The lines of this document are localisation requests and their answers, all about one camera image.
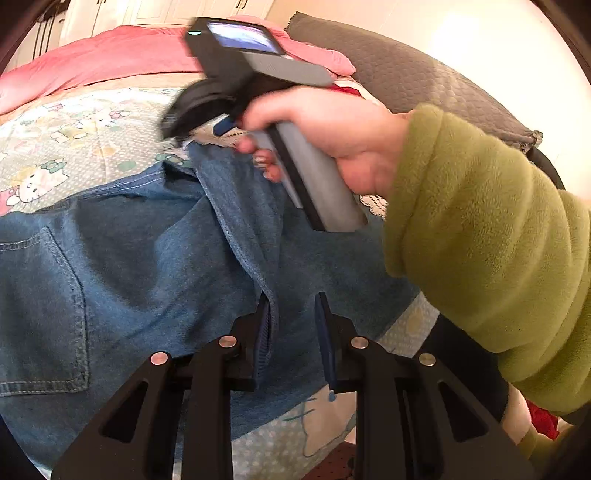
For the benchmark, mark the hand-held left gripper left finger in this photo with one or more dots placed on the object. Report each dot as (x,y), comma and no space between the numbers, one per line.
(262,332)

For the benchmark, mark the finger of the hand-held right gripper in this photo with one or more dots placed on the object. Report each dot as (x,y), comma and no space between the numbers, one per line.
(173,123)
(225,125)

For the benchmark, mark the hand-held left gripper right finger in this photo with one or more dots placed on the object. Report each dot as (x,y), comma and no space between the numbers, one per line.
(323,332)

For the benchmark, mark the blue denim pants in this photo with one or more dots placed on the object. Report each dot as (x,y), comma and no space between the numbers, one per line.
(138,277)

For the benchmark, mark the person's right forearm green sleeve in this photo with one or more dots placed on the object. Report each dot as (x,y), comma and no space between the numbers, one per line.
(485,230)

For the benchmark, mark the person's right hand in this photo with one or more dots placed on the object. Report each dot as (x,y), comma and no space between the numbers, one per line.
(351,134)

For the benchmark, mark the cartoon printed bedsheet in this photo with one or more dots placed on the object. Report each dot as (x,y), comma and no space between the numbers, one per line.
(92,124)

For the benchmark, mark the pink blanket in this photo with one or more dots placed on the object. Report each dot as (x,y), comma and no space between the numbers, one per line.
(115,55)

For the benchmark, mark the grey quilted cushion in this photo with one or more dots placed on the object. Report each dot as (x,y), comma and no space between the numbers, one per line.
(415,74)

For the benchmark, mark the red cloth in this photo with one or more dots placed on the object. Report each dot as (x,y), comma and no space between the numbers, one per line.
(545,420)

